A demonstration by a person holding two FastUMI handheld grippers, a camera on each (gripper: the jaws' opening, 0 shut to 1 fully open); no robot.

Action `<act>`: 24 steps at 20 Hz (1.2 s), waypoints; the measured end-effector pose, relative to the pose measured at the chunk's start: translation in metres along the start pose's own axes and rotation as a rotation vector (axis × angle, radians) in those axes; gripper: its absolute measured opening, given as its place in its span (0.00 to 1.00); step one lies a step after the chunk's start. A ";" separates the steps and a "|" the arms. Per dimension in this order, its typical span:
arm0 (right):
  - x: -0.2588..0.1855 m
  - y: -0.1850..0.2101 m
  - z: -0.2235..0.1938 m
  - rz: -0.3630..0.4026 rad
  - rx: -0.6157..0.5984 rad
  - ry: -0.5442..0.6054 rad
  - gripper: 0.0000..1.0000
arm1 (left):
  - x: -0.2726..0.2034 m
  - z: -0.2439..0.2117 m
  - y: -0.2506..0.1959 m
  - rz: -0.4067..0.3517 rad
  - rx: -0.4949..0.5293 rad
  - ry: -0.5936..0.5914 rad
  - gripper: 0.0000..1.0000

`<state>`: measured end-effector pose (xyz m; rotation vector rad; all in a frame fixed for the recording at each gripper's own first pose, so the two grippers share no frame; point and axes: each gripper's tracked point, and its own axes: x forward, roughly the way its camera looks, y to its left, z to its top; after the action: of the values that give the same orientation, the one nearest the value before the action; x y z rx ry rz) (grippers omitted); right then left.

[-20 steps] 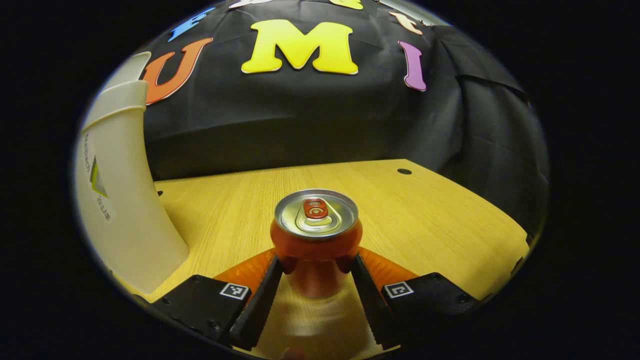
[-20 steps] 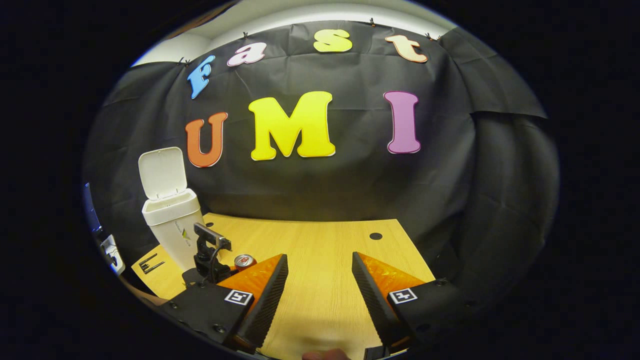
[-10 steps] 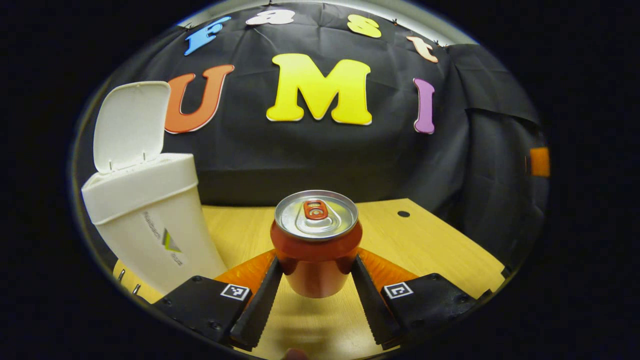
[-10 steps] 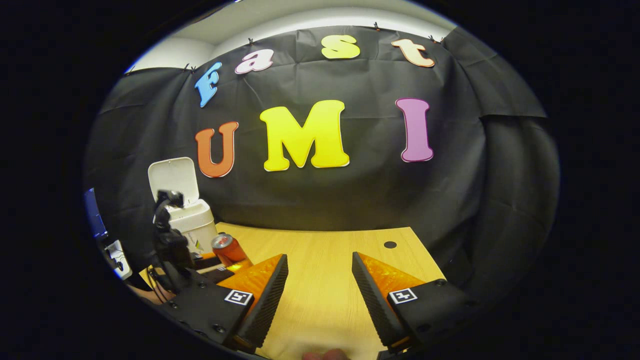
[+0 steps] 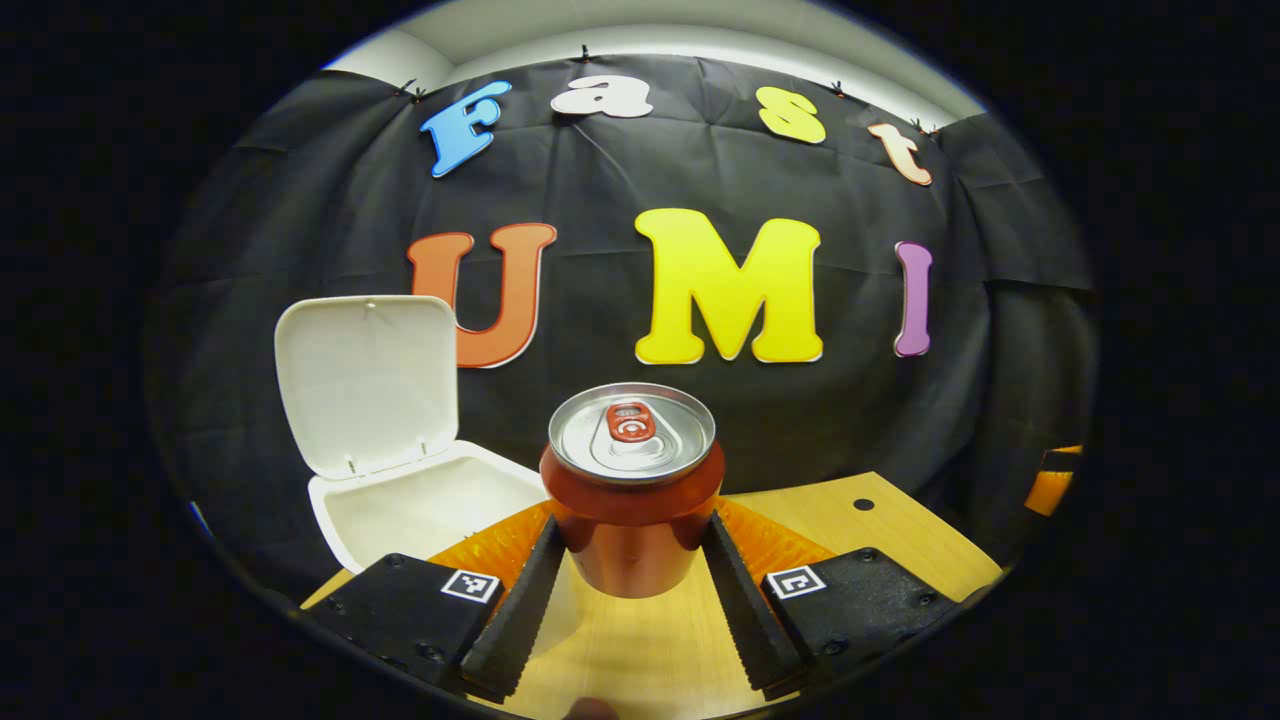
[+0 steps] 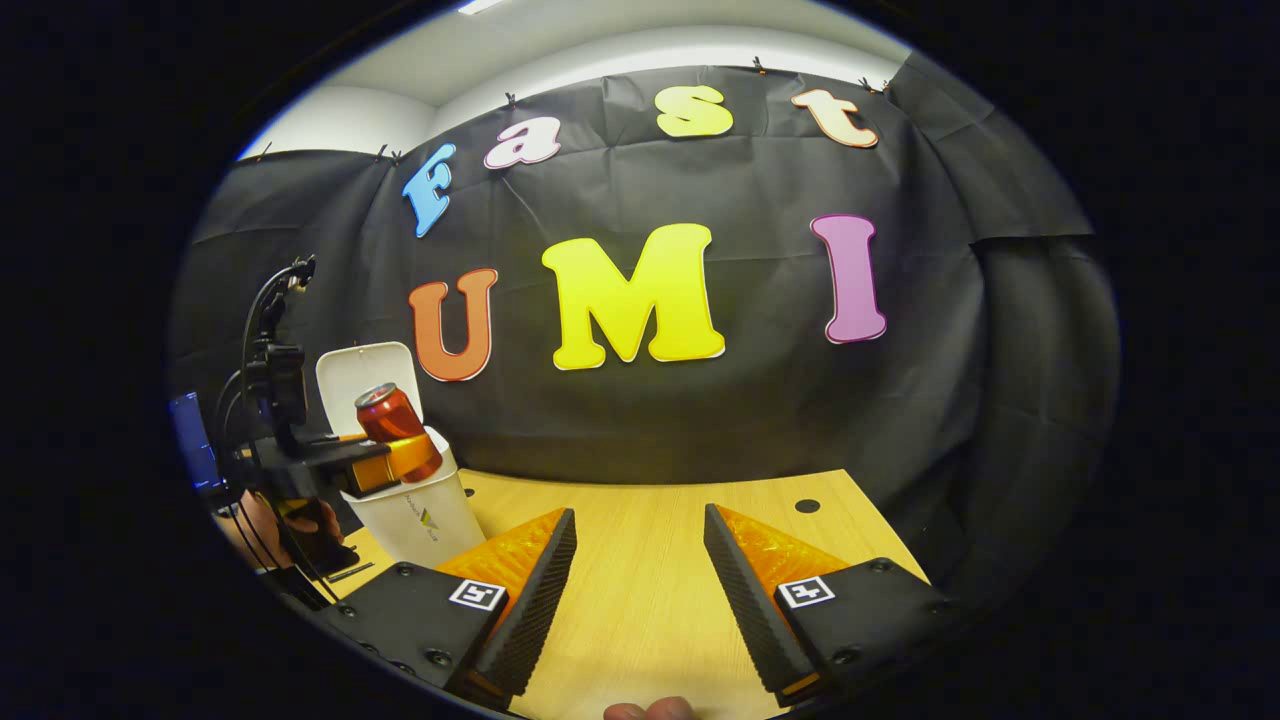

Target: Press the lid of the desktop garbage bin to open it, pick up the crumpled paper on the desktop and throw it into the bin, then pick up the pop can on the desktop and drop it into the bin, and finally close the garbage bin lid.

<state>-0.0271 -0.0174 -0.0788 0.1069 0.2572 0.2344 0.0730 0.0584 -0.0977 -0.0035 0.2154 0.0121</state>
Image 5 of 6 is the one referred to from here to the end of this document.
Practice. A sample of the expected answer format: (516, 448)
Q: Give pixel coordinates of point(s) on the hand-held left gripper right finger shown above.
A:
(755, 620)

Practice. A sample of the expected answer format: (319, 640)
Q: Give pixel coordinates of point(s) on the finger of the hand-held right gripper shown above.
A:
(1048, 492)

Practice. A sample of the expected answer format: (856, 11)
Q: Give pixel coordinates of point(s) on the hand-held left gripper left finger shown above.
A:
(525, 620)

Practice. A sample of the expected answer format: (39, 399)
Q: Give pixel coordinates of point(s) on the red pop can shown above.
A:
(630, 540)

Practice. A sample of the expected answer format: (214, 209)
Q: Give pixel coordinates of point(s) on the white desktop garbage bin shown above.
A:
(370, 380)

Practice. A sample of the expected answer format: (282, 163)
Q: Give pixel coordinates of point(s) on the black backdrop cloth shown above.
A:
(300, 200)

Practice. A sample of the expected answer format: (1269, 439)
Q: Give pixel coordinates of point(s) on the row of black cloth clips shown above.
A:
(585, 52)

